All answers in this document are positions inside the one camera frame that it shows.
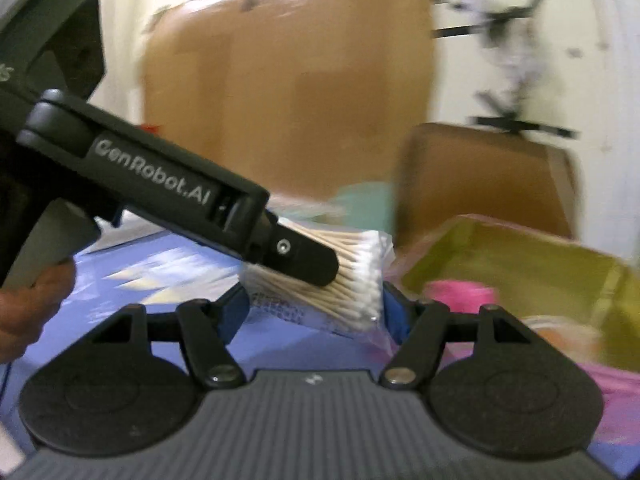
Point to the teal plastic cup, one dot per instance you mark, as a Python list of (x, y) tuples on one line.
[(365, 200)]

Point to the person's left hand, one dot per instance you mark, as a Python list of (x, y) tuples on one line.
[(30, 315)]

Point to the blue printed table mat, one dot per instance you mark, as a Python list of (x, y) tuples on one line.
[(300, 347)]

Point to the brown chair back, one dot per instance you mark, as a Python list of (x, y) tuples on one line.
[(485, 180)]

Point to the white power strip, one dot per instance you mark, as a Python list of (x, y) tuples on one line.
[(505, 45)]

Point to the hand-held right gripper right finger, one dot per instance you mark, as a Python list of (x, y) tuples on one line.
[(395, 317)]

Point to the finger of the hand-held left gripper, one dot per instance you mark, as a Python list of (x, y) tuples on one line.
[(300, 255)]

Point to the orange snack packet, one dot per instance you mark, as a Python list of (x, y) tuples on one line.
[(560, 335)]

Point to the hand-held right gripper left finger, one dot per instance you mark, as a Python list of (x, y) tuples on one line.
[(234, 315)]

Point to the pink cloth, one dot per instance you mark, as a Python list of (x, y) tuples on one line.
[(457, 294)]

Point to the pink biscuit tin box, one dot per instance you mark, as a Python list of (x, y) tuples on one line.
[(530, 265)]

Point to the cotton swab pack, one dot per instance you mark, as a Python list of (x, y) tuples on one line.
[(357, 272)]

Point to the large cardboard sheet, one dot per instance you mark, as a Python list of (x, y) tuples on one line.
[(290, 85)]

